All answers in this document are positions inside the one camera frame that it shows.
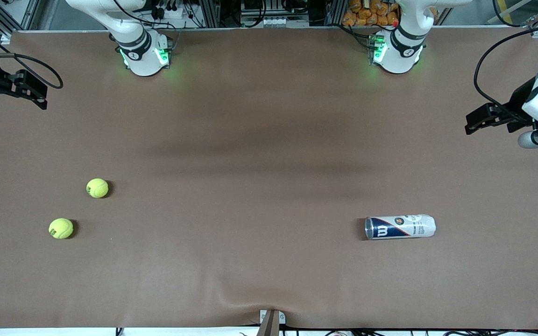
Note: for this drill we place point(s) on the white power strip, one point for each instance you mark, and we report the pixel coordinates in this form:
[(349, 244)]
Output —
[(168, 11)]

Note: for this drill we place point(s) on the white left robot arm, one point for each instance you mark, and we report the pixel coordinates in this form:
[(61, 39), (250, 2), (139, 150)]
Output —
[(399, 51)]

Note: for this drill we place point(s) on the yellow tennis ball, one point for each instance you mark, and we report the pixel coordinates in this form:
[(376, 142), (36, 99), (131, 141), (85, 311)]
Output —
[(60, 228), (97, 188)]

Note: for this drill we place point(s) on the brown table mat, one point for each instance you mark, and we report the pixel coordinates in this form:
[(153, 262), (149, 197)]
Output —
[(269, 186)]

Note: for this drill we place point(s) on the blue white tennis ball can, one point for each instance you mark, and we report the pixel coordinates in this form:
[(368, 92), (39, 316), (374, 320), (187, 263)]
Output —
[(399, 227)]

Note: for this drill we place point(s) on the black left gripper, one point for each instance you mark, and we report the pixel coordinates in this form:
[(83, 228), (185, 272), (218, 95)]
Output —
[(517, 101)]

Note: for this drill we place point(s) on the orange snack bags pile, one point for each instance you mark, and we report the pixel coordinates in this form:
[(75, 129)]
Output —
[(367, 11)]

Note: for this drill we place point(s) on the white terminal block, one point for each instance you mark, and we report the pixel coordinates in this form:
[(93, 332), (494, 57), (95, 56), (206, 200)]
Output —
[(276, 21)]

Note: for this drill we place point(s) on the metal table clamp bracket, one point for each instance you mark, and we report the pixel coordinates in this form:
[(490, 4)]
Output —
[(271, 322)]

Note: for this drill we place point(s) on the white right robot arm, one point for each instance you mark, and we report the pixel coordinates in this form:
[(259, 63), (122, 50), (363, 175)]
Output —
[(143, 51)]

